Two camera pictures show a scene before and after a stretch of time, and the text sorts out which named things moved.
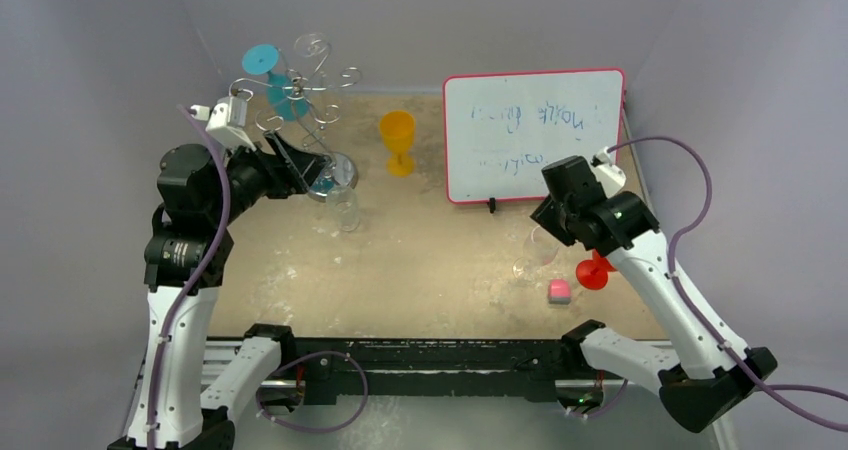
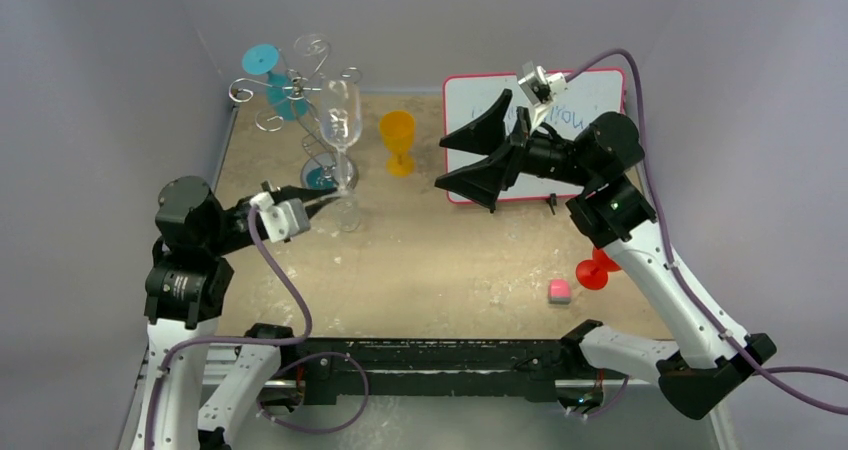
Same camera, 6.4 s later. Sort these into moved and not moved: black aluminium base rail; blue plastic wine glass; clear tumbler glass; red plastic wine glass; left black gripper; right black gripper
Moved: left black gripper; right black gripper
Not moved: blue plastic wine glass; red plastic wine glass; black aluminium base rail; clear tumbler glass
